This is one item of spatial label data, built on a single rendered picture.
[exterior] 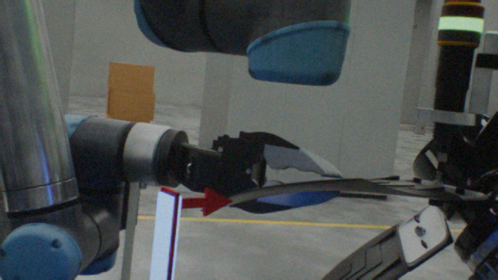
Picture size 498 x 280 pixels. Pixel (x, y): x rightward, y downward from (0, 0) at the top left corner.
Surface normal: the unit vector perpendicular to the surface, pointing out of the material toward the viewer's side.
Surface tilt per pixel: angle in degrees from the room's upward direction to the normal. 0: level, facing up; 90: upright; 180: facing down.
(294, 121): 90
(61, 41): 90
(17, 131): 89
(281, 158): 84
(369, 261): 52
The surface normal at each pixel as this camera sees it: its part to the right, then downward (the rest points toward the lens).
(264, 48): -0.69, 0.06
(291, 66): -0.15, 0.14
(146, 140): -0.15, -0.54
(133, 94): 0.25, 0.12
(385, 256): -0.71, -0.67
